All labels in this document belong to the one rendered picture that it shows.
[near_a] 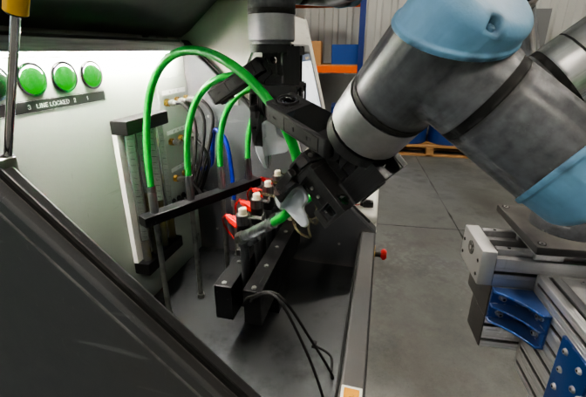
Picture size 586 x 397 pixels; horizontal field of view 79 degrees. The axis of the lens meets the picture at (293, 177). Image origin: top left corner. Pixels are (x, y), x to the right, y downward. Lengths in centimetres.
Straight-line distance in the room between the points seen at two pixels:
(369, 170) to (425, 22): 15
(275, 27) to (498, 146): 40
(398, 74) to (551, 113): 10
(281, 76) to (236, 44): 43
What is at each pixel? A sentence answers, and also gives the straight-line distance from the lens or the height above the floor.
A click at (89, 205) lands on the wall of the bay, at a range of 78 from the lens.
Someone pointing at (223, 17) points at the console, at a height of 151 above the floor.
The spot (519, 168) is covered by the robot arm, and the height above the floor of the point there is 135.
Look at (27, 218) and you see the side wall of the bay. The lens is 44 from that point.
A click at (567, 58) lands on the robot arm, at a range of 41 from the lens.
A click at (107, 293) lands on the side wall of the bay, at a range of 42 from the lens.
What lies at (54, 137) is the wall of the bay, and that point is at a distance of 72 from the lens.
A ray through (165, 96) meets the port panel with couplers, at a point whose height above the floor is 132.
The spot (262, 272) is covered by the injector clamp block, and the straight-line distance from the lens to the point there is 78.
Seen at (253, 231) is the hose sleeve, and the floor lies 115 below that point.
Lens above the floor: 142
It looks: 20 degrees down
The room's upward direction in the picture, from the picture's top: straight up
